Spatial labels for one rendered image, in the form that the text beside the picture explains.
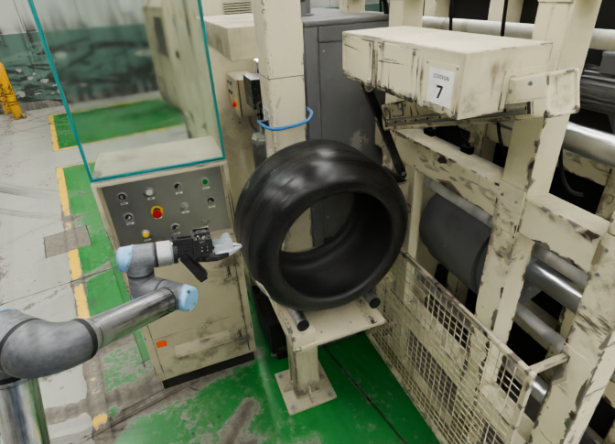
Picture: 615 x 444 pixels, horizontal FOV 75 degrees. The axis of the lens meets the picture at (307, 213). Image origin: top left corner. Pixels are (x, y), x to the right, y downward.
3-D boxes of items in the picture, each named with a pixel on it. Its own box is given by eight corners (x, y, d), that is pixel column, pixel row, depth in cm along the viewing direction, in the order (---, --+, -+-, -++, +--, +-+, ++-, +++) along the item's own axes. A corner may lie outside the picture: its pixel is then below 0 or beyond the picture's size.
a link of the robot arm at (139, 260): (120, 267, 122) (115, 242, 119) (158, 262, 125) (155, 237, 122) (119, 280, 115) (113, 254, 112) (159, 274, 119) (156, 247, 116)
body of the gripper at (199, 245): (214, 238, 121) (172, 244, 116) (215, 262, 125) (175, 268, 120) (210, 226, 127) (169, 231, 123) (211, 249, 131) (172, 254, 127)
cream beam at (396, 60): (340, 77, 140) (339, 31, 133) (403, 69, 148) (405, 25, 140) (454, 122, 91) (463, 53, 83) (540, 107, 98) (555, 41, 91)
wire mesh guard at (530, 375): (364, 332, 214) (368, 219, 179) (367, 331, 214) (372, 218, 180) (486, 510, 140) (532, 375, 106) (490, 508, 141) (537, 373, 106)
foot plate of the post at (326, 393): (275, 375, 229) (274, 371, 227) (318, 360, 237) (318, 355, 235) (289, 416, 207) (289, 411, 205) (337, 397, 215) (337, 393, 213)
